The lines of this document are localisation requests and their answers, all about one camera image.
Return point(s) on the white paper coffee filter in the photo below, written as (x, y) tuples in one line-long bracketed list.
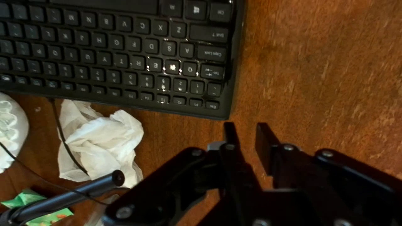
[(10, 130)]

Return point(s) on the green snack packet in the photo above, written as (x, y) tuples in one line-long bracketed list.
[(25, 199)]

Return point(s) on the black rod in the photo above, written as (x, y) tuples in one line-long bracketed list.
[(79, 191)]

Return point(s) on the crumpled white tissue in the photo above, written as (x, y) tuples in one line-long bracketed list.
[(105, 143)]

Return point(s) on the black computer keyboard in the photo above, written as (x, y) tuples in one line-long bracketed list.
[(117, 55)]

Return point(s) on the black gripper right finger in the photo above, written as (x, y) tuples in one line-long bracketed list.
[(309, 184)]

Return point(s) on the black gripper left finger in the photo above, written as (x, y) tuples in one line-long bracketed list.
[(239, 180)]

